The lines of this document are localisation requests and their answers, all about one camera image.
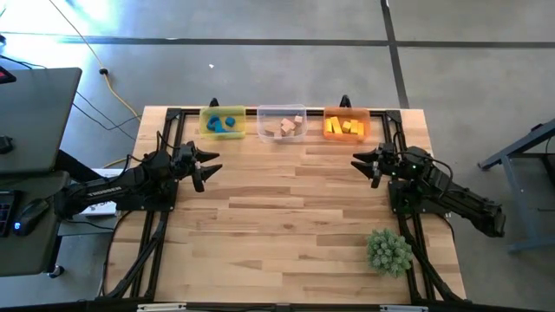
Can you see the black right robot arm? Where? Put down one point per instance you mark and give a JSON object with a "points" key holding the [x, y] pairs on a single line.
{"points": [[468, 206]]}

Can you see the clear plastic bin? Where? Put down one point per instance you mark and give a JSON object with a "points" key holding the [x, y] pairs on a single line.
{"points": [[264, 115]]}

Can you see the green artificial plant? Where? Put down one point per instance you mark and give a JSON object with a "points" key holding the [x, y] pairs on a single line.
{"points": [[389, 252]]}

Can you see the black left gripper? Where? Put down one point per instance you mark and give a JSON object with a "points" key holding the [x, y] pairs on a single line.
{"points": [[184, 162]]}

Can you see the black table clamp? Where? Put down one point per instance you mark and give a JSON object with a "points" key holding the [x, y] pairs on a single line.
{"points": [[213, 103], [345, 102]]}

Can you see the black computer mouse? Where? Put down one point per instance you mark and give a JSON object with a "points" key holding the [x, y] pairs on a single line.
{"points": [[30, 215]]}

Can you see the black desk gadget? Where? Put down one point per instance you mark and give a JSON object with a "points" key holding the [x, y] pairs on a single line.
{"points": [[5, 145]]}

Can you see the dark office desk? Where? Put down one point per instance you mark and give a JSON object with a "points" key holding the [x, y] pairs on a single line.
{"points": [[30, 255]]}

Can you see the black desk caster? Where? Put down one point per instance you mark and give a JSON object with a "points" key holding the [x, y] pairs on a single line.
{"points": [[56, 272]]}

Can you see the red and black device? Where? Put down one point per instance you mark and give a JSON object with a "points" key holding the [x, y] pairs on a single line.
{"points": [[6, 76]]}

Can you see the white printed booklet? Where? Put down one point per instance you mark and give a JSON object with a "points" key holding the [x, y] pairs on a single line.
{"points": [[99, 211]]}

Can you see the blue-grey metal stand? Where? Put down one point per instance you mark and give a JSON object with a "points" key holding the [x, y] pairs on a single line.
{"points": [[516, 190]]}

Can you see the orange translucent plastic bin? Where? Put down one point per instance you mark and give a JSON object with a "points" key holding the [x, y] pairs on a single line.
{"points": [[347, 113]]}

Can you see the yellow translucent plastic bin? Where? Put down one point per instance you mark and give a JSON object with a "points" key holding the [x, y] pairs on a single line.
{"points": [[238, 134]]}

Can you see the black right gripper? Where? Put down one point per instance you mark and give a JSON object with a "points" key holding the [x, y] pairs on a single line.
{"points": [[390, 162]]}

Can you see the black keyboard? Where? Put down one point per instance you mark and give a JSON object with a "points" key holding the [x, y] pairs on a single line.
{"points": [[5, 214]]}

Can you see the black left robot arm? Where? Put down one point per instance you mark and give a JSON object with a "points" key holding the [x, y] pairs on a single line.
{"points": [[108, 190]]}

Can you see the silver frame bracket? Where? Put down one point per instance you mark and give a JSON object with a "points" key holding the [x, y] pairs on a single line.
{"points": [[403, 308], [160, 307]]}

